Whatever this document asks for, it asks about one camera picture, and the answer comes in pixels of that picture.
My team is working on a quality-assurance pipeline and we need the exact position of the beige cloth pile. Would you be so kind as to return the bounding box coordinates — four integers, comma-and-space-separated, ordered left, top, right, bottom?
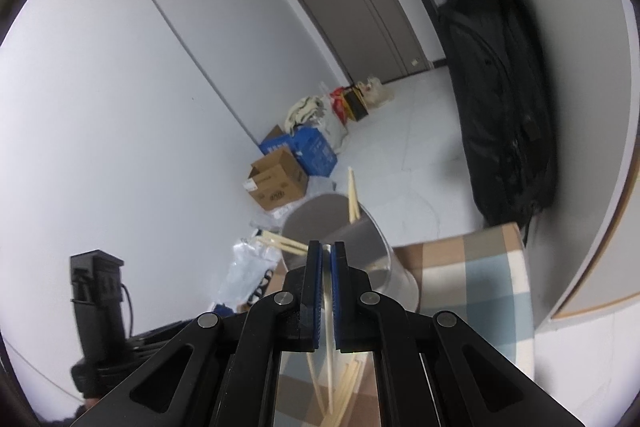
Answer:
284, 96, 328, 132

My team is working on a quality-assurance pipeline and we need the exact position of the checkered tablecloth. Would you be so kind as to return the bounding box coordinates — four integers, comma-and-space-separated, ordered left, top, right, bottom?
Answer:
272, 222, 536, 427

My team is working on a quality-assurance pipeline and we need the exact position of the brown cardboard box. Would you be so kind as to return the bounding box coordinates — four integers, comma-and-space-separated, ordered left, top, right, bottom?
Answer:
244, 146, 310, 212

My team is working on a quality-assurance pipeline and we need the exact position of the blue cardboard box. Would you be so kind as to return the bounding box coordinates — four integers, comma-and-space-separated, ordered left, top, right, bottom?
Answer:
259, 124, 338, 178

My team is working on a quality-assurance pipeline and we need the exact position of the black backpack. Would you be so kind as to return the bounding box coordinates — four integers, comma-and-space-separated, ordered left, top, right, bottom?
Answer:
437, 0, 558, 233

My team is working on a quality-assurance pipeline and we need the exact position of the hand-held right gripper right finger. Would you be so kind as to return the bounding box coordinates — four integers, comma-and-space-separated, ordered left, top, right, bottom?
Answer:
330, 241, 586, 427

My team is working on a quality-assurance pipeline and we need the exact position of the red yellow bag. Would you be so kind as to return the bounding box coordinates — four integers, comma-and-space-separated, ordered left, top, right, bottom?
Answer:
330, 87, 351, 125

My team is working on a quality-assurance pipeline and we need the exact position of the white grey utensil holder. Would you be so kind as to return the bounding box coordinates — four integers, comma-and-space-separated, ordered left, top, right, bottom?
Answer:
279, 193, 421, 314

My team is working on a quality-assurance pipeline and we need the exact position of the clear plastic bag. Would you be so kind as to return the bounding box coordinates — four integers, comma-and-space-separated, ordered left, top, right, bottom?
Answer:
220, 227, 286, 308

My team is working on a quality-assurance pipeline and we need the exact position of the black paper bag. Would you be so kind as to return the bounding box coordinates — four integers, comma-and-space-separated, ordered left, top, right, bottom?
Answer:
342, 84, 371, 122

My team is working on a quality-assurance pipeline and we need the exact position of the white plastic bag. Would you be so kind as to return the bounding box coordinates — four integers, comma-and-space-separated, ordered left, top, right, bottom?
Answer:
315, 107, 349, 152

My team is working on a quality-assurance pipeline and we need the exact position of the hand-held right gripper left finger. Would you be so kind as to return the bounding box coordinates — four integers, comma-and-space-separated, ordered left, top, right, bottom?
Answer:
70, 241, 323, 427

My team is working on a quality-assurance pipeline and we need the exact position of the grey plastic mailer bag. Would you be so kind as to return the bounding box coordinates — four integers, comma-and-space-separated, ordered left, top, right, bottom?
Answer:
249, 189, 326, 233

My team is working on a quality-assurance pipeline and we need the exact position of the beige plastic bag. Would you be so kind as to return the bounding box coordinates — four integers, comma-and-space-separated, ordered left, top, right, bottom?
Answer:
357, 77, 395, 108

